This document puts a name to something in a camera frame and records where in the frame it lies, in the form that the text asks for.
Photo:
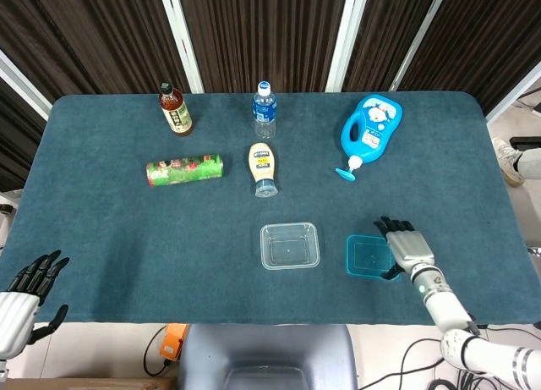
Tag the green chips can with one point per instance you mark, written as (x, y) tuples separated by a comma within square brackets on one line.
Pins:
[(184, 170)]

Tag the brown partition panel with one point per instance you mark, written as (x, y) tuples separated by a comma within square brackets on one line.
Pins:
[(486, 34), (12, 153), (262, 34), (84, 34), (380, 34)]

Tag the brown tea bottle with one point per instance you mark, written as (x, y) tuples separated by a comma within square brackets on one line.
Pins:
[(177, 115)]

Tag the clear water bottle blue label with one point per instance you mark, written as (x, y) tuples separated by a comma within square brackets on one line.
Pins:
[(265, 111)]

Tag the grey trouser leg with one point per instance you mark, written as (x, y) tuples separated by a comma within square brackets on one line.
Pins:
[(531, 163)]

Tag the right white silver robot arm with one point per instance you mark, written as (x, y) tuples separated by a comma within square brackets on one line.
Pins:
[(448, 309)]

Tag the teal tablecloth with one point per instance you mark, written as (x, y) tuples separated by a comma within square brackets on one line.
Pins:
[(127, 237)]

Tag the black bar object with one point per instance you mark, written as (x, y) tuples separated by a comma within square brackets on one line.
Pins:
[(526, 143)]

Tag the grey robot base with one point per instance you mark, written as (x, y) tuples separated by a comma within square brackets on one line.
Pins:
[(266, 352)]

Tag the clear plastic food container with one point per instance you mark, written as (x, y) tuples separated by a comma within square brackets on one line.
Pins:
[(289, 250)]

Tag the orange box device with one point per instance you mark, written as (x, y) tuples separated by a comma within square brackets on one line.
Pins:
[(173, 341)]

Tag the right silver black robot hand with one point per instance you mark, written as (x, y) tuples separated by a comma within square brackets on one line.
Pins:
[(412, 248)]

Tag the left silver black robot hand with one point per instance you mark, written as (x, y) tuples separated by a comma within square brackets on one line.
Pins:
[(17, 318)]

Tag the mayonnaise squeeze bottle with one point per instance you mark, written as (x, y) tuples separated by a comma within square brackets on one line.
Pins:
[(263, 166)]

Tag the white partition post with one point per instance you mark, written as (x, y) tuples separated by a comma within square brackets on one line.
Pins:
[(181, 39), (21, 85), (346, 39), (515, 91), (418, 34)]

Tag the white sneaker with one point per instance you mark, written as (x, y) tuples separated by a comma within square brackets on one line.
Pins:
[(505, 159)]

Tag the teal container lid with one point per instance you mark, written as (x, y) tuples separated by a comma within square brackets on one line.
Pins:
[(367, 254)]

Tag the blue detergent bottle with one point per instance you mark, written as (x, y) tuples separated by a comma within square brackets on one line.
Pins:
[(376, 127)]

